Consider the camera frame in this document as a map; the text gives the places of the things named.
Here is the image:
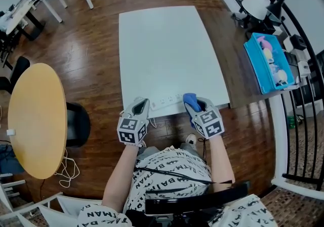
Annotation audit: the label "white black printed shirt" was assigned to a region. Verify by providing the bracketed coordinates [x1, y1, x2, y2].
[77, 146, 278, 227]

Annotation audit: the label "black metal railing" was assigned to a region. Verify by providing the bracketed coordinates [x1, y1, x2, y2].
[209, 0, 324, 193]

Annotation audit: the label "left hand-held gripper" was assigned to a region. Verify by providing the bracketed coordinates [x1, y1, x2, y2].
[116, 98, 150, 147]

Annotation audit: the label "white yellow toy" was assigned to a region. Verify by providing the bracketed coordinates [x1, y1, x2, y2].
[276, 70, 289, 86]

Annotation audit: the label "white panel on black stand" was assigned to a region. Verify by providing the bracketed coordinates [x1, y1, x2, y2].
[231, 0, 271, 29]

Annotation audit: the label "person's right forearm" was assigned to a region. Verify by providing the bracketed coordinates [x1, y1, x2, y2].
[207, 137, 235, 193]

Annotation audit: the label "white metal chair frame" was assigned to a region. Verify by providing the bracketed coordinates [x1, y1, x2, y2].
[0, 180, 112, 227]

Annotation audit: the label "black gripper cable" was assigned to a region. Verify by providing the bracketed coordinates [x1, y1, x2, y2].
[197, 138, 208, 164]

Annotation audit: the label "cluttered white desk black base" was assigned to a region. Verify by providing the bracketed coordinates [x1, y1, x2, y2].
[0, 0, 46, 41]

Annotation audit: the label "small white box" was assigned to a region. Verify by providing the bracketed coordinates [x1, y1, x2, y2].
[282, 36, 294, 52]

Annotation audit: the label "black office chair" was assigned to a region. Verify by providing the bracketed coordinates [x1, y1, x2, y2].
[0, 56, 30, 95]

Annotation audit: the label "person's left forearm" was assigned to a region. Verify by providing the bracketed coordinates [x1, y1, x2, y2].
[101, 144, 141, 214]

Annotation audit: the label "black desk lamp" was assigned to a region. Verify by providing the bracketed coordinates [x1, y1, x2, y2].
[265, 0, 287, 23]

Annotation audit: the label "blue plastic bin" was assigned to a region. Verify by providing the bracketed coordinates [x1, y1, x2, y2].
[243, 32, 296, 95]

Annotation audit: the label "white grey electrical box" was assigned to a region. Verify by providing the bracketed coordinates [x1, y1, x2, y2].
[298, 61, 311, 77]

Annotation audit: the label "black cable across shirt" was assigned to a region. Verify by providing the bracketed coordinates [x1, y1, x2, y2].
[134, 167, 233, 185]

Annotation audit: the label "black cube speaker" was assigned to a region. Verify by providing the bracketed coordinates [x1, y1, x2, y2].
[290, 34, 307, 51]

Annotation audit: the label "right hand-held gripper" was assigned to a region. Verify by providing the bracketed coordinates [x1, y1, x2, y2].
[184, 96, 225, 140]

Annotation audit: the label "black glossy curved bar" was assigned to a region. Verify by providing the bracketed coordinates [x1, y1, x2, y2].
[144, 180, 250, 215]

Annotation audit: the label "dark blue fabric bundle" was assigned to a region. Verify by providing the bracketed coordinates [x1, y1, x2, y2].
[0, 144, 25, 175]

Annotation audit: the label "white power strip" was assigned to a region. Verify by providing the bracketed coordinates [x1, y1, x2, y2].
[149, 94, 185, 111]

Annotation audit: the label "grey trousers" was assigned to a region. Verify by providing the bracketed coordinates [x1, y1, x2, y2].
[138, 142, 205, 162]

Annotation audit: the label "pink plush toy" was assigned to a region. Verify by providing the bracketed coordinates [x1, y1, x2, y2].
[257, 35, 274, 51]

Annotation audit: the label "white curved balcony rim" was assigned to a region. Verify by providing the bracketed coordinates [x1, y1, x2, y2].
[267, 93, 324, 202]

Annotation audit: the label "black round stool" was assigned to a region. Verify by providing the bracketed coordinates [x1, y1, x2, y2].
[65, 102, 91, 148]

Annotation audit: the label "blue cloth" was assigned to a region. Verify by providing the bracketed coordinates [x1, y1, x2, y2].
[182, 93, 203, 128]

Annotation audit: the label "dark brown wooden table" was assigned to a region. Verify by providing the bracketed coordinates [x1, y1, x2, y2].
[202, 11, 307, 110]

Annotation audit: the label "round wooden table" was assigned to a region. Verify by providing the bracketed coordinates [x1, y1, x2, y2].
[7, 63, 68, 180]

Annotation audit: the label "white cord on floor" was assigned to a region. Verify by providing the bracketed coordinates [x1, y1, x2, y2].
[54, 149, 80, 188]

